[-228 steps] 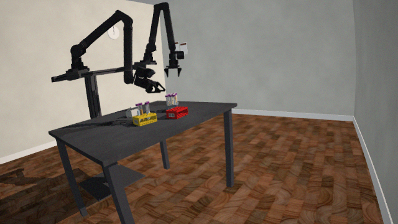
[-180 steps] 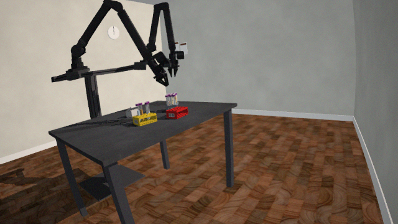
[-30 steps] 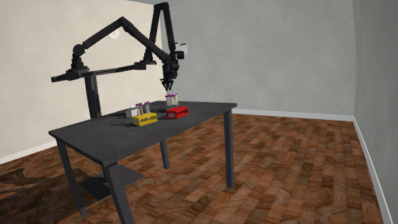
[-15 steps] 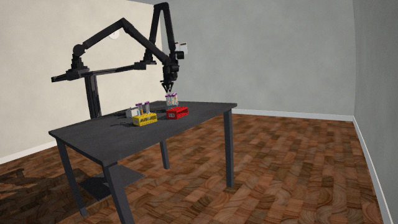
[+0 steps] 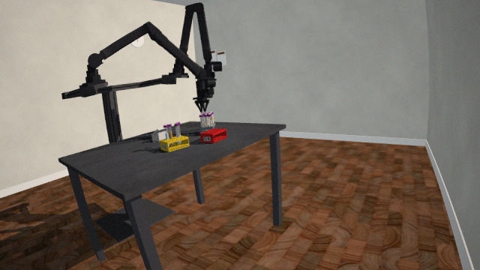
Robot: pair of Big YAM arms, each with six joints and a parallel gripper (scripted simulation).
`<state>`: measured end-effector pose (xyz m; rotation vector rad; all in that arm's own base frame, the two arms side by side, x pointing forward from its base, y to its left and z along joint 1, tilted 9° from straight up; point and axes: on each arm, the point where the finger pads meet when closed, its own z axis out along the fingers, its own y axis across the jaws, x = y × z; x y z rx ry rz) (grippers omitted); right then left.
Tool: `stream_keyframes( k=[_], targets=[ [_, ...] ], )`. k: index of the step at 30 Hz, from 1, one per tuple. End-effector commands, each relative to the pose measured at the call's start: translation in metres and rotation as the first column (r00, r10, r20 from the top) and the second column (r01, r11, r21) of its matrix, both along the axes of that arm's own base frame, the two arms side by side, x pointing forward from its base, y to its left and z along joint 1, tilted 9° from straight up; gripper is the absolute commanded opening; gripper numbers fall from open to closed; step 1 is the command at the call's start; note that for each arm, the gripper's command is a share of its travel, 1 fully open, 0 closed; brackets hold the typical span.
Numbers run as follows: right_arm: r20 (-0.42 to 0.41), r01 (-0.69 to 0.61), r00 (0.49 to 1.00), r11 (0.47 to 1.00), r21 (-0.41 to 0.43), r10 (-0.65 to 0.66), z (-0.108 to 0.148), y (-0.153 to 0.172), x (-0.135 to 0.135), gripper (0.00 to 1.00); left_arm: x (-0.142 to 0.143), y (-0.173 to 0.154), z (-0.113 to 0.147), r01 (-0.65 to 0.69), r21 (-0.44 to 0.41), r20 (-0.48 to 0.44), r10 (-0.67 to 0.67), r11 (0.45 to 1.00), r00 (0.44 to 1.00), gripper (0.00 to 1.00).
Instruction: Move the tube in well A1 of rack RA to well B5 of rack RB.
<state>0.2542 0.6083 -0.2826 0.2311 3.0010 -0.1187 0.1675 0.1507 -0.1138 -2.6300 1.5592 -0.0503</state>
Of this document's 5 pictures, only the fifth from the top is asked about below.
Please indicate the red tube rack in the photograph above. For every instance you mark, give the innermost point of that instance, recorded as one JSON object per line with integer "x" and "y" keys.
{"x": 213, "y": 135}

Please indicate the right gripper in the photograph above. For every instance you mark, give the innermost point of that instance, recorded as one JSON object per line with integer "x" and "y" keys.
{"x": 203, "y": 101}

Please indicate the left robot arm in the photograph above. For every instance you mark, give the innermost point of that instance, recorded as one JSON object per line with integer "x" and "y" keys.
{"x": 209, "y": 65}

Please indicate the yellow tube rack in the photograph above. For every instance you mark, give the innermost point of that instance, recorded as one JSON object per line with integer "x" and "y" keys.
{"x": 164, "y": 143}

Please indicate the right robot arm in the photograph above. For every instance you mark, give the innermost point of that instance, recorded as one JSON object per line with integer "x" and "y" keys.
{"x": 95, "y": 60}

